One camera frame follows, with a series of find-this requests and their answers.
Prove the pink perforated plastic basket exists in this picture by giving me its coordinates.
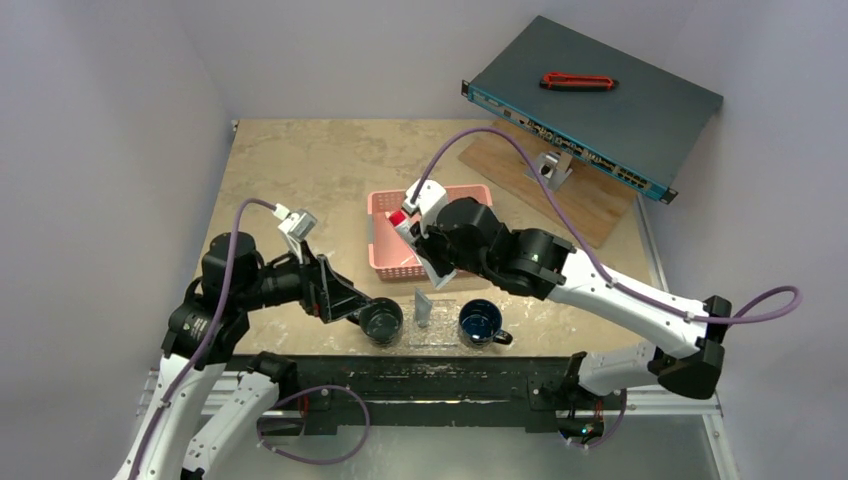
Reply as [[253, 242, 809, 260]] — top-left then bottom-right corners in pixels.
[[366, 184, 494, 284]]

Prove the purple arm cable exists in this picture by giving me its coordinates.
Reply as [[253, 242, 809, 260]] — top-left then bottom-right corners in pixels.
[[410, 127, 804, 326], [125, 197, 280, 480]]

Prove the dark blue mug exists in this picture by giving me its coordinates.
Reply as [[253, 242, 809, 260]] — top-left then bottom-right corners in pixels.
[[458, 299, 514, 348]]

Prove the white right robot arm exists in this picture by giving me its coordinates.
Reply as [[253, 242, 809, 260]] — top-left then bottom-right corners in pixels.
[[407, 197, 727, 407]]

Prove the grey metal bracket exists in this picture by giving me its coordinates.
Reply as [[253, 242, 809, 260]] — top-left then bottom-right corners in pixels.
[[525, 151, 573, 192]]

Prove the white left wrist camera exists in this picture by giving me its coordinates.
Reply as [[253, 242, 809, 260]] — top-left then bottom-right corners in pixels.
[[273, 203, 317, 263]]

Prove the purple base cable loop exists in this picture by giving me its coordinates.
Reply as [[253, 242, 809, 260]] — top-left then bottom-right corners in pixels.
[[256, 384, 372, 465]]

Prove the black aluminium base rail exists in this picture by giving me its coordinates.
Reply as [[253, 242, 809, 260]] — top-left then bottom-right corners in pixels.
[[135, 354, 723, 439]]

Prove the teal network switch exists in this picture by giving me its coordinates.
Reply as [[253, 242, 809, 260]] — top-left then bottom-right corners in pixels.
[[462, 16, 723, 204]]

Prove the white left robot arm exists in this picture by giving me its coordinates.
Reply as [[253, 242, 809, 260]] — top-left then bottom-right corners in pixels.
[[116, 231, 375, 479]]

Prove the dark green mug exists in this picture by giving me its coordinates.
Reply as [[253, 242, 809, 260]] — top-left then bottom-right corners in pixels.
[[358, 297, 403, 346]]

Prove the wooden board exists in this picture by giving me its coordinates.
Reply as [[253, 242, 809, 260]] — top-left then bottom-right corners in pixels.
[[458, 133, 637, 248]]

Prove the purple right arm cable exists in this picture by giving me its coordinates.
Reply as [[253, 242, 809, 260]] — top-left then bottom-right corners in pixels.
[[410, 127, 804, 326]]

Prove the red black utility knife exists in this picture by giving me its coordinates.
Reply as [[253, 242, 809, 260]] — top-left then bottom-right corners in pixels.
[[539, 72, 619, 92]]

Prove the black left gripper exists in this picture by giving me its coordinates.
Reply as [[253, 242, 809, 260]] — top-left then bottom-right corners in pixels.
[[238, 238, 372, 320]]

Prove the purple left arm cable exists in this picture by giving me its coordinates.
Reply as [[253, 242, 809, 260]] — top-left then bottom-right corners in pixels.
[[125, 197, 280, 480]]

